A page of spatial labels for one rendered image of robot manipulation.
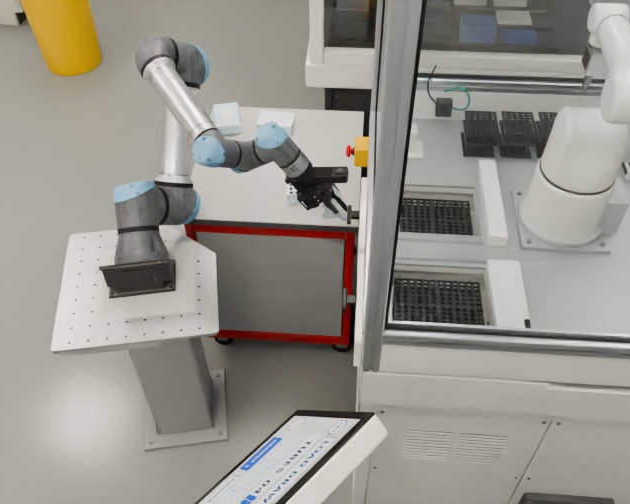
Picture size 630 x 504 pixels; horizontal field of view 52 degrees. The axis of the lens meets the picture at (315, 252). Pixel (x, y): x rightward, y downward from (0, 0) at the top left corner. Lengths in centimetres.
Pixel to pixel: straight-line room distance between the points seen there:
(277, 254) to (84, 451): 102
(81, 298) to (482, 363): 113
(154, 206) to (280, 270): 57
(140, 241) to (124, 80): 254
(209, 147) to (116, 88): 263
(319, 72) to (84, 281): 117
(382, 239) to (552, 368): 54
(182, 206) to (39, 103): 240
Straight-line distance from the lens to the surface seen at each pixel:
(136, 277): 189
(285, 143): 171
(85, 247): 213
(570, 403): 166
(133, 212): 188
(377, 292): 129
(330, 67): 254
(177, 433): 253
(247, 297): 241
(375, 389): 157
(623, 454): 195
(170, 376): 221
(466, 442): 183
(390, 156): 105
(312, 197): 181
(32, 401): 279
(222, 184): 223
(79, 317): 195
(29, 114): 420
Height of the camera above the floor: 221
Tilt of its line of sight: 47 degrees down
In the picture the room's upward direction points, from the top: 1 degrees counter-clockwise
